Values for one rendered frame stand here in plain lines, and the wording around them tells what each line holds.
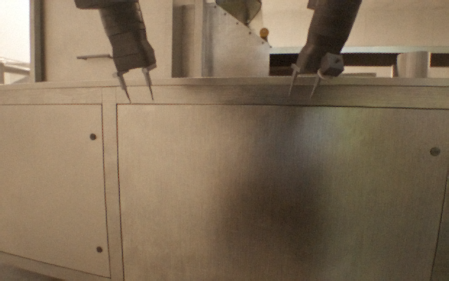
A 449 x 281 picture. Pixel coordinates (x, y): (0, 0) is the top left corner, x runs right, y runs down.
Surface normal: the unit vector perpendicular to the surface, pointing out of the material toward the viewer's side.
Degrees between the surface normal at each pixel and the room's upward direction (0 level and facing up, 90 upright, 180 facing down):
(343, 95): 90
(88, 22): 90
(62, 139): 90
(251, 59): 90
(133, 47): 111
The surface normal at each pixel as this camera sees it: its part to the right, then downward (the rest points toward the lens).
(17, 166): -0.20, 0.10
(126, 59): -0.11, 0.49
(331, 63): 0.20, -0.31
